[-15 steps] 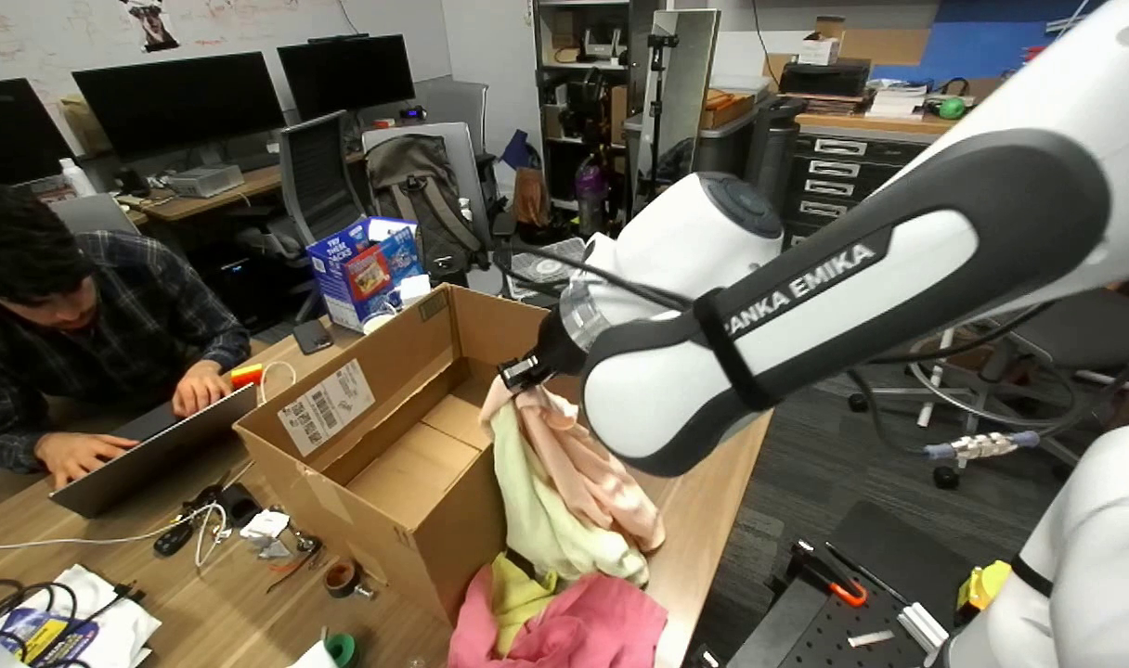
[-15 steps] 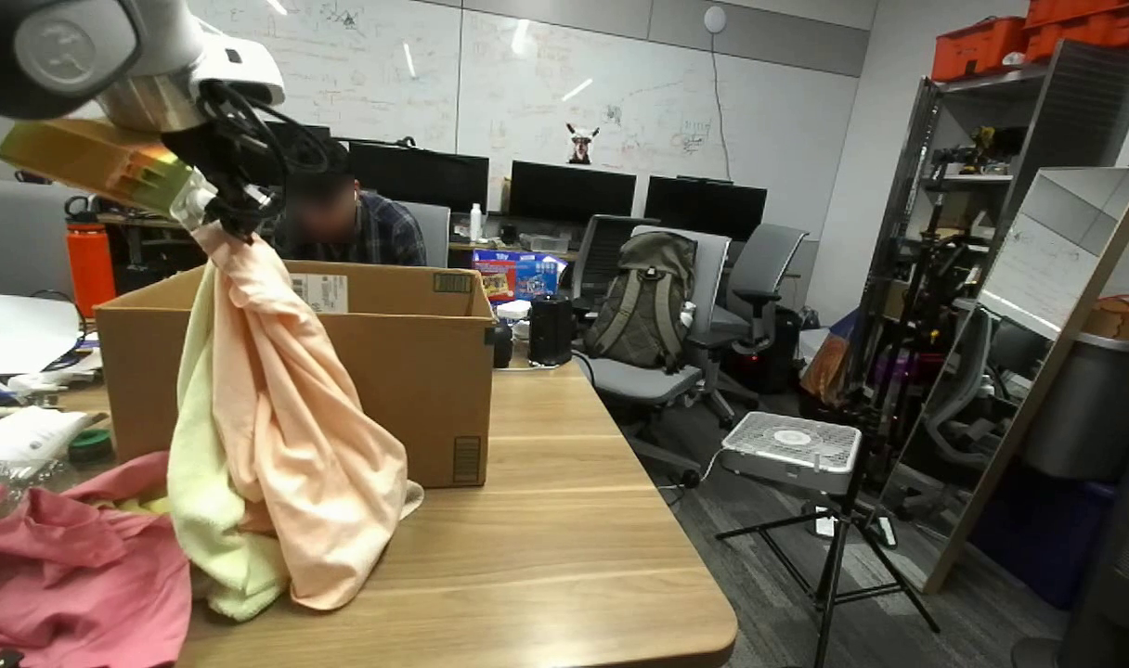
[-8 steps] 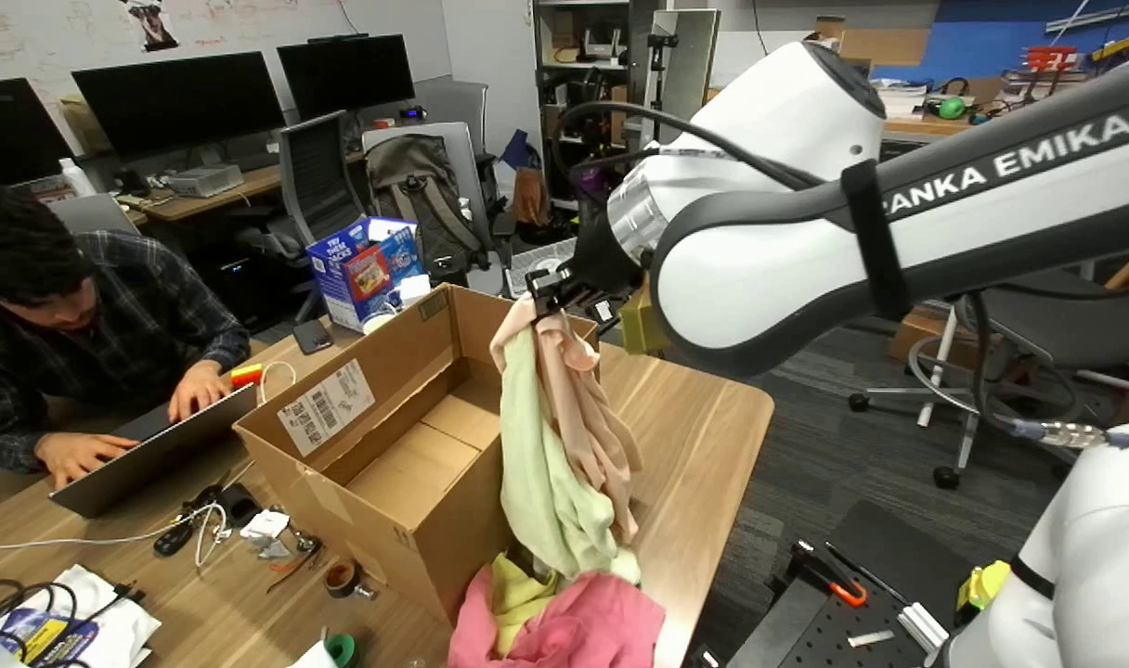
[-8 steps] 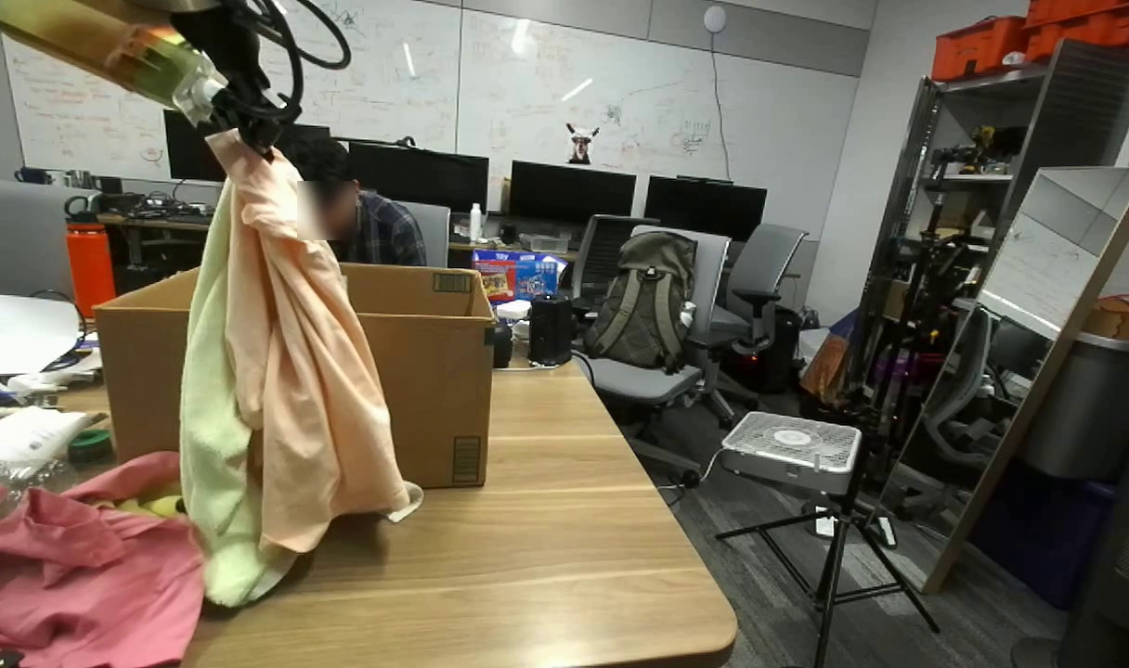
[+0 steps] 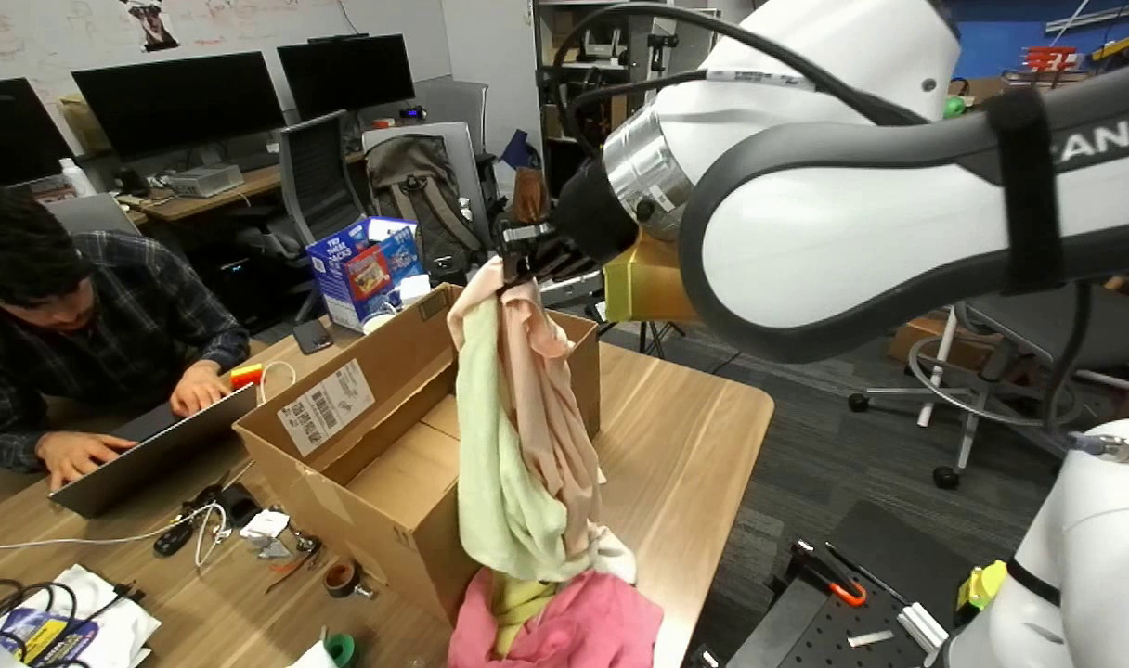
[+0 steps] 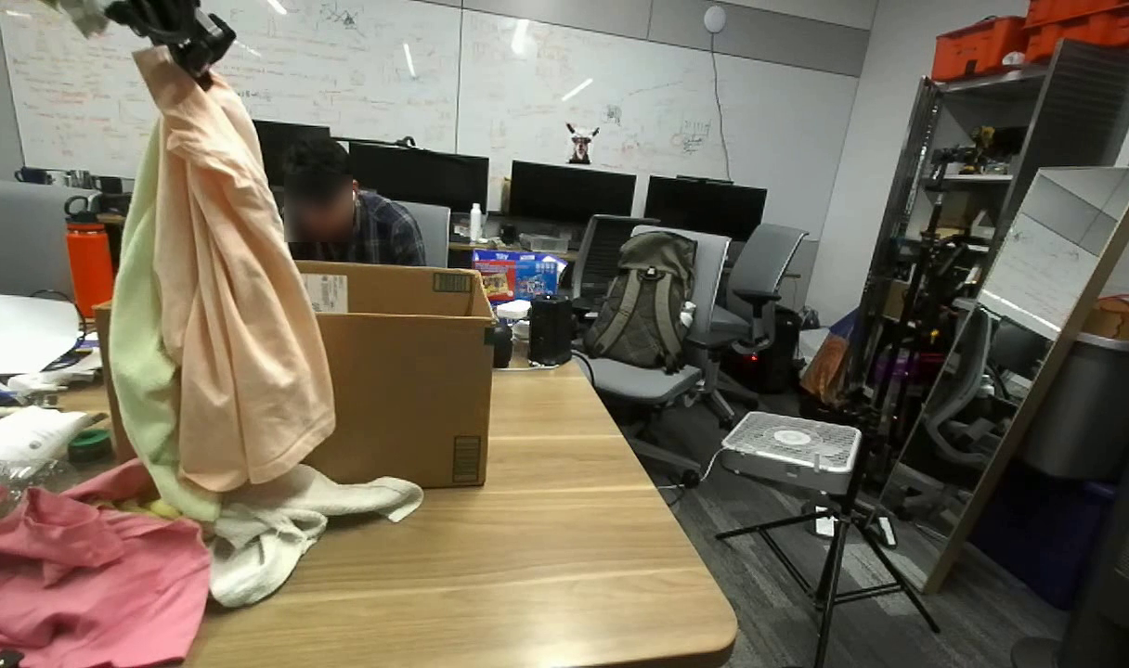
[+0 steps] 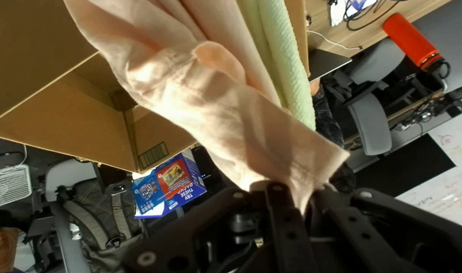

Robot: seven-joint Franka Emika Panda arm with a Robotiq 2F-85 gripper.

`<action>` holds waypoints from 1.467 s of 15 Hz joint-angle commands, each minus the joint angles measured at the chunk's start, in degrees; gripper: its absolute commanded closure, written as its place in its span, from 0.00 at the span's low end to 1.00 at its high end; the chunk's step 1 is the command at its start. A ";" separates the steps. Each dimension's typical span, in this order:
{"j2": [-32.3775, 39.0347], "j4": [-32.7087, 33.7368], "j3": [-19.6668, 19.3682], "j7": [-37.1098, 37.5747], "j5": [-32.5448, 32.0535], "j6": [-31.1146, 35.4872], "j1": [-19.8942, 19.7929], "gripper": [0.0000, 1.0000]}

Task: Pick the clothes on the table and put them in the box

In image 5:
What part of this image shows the white cable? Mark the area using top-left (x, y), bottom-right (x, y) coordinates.
top-left (0, 493), bottom-right (238, 576)

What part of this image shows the gray laptop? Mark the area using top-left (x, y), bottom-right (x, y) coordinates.
top-left (47, 381), bottom-right (263, 519)

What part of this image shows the orange handled tool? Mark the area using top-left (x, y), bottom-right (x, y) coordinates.
top-left (786, 534), bottom-right (872, 611)

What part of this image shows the pink shirt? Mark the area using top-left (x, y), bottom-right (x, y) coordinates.
top-left (446, 568), bottom-right (670, 668)

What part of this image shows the silver metal bar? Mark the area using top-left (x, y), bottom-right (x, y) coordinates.
top-left (894, 596), bottom-right (956, 658)

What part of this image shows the white power adapter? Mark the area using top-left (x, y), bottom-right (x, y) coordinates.
top-left (238, 503), bottom-right (297, 550)

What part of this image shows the black mesh office chair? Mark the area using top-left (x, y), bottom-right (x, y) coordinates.
top-left (276, 107), bottom-right (370, 252)

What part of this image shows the brown cardboard box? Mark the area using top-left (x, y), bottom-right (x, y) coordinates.
top-left (229, 282), bottom-right (604, 626)

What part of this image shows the blue product box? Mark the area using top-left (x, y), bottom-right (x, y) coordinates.
top-left (306, 214), bottom-right (435, 335)

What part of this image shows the black charger with cable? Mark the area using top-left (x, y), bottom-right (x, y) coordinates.
top-left (149, 477), bottom-right (268, 561)

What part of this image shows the yellow green base knob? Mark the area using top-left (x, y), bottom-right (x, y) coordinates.
top-left (956, 555), bottom-right (1019, 619)

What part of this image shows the brown tape roll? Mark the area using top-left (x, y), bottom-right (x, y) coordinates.
top-left (321, 555), bottom-right (380, 603)

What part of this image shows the small black flat device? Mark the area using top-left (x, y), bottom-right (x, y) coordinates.
top-left (290, 315), bottom-right (341, 361)

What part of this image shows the green tape roll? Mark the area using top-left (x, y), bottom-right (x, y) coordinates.
top-left (321, 626), bottom-right (369, 668)

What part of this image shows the metal shelf rack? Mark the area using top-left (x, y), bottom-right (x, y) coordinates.
top-left (535, 0), bottom-right (729, 164)

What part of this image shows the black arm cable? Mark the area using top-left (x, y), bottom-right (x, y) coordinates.
top-left (545, 0), bottom-right (931, 164)

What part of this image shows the wooden monitor desk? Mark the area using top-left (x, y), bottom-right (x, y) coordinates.
top-left (122, 161), bottom-right (290, 234)

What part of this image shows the small wall figurine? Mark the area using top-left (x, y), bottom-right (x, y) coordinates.
top-left (122, 0), bottom-right (182, 54)

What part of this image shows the peach cloth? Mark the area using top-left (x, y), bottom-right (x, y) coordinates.
top-left (446, 252), bottom-right (608, 551)

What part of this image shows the small orange yellow object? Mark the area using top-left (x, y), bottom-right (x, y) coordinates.
top-left (221, 361), bottom-right (271, 397)

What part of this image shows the gray green backpack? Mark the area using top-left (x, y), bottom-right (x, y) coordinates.
top-left (366, 131), bottom-right (487, 290)

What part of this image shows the clear bag with cables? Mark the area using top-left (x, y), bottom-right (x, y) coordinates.
top-left (0, 561), bottom-right (166, 668)

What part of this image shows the black rolling stool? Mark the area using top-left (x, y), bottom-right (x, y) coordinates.
top-left (842, 276), bottom-right (1129, 493)

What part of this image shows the light green cloth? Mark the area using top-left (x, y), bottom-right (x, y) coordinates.
top-left (448, 308), bottom-right (597, 587)

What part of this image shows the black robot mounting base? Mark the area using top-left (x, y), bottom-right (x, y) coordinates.
top-left (721, 493), bottom-right (977, 668)

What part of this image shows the black computer monitor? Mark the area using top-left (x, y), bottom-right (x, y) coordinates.
top-left (71, 47), bottom-right (290, 164)
top-left (0, 74), bottom-right (76, 188)
top-left (276, 28), bottom-right (420, 127)

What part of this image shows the yellow wrist mount piece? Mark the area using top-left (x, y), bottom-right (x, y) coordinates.
top-left (597, 234), bottom-right (705, 330)

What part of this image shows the seated person in plaid shirt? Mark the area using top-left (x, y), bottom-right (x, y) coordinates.
top-left (0, 183), bottom-right (254, 496)

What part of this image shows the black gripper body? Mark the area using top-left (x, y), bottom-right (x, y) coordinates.
top-left (545, 156), bottom-right (647, 269)

